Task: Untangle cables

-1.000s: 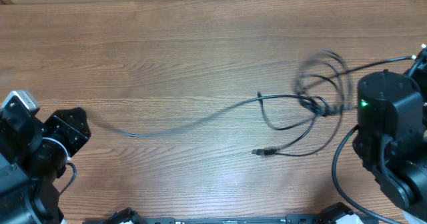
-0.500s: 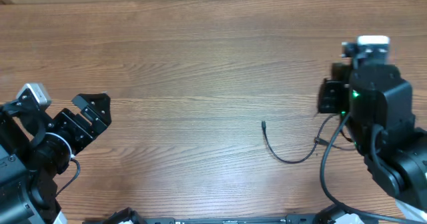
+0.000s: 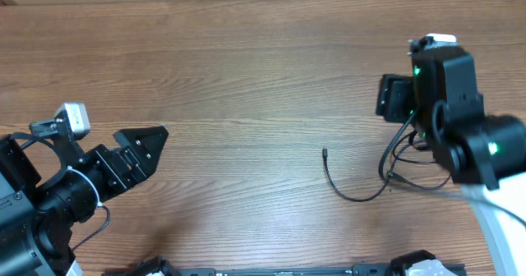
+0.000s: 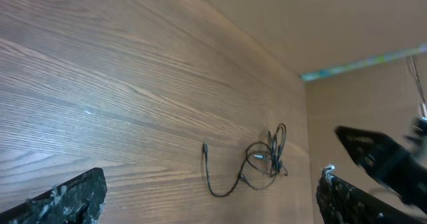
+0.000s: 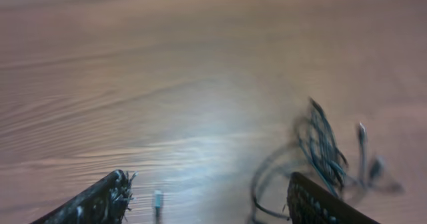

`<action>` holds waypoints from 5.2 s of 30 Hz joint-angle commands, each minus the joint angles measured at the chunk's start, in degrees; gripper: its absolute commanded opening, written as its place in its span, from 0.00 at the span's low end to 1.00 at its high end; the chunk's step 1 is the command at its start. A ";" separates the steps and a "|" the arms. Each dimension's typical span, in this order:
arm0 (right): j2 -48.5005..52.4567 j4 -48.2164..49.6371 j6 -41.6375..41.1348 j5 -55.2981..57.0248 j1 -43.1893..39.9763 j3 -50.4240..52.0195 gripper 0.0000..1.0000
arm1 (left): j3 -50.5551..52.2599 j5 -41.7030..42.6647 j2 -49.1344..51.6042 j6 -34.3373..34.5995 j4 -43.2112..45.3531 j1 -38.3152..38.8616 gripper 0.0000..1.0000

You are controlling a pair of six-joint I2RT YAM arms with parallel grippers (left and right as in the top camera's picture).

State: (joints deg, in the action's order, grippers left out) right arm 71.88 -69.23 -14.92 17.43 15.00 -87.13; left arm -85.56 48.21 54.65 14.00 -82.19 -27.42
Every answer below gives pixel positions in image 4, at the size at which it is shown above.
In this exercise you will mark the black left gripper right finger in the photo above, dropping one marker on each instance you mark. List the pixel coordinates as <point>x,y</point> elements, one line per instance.
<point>340,202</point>

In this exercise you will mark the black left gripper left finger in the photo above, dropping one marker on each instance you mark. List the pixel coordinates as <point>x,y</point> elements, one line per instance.
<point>79,200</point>

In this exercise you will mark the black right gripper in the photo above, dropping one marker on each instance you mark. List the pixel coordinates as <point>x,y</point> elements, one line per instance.
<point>383,159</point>

